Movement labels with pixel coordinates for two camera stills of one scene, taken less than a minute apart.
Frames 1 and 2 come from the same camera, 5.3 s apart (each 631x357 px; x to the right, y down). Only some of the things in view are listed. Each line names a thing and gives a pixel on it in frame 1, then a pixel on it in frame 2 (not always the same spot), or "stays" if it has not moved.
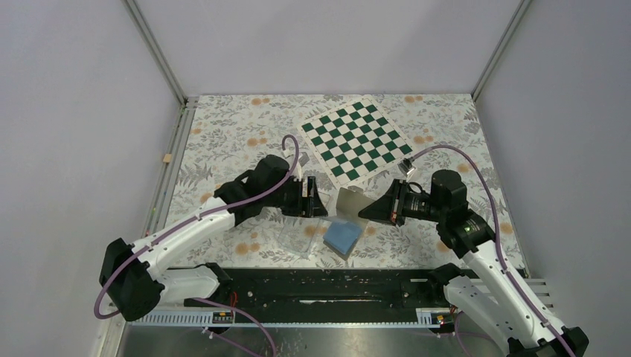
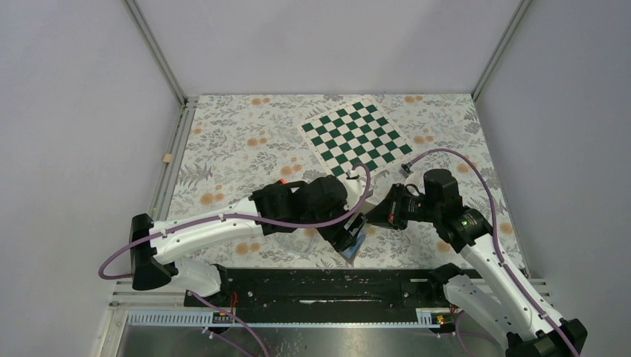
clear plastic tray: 298,233 stays
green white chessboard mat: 355,141 stays
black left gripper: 306,207 to 339,236
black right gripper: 390,208 stays
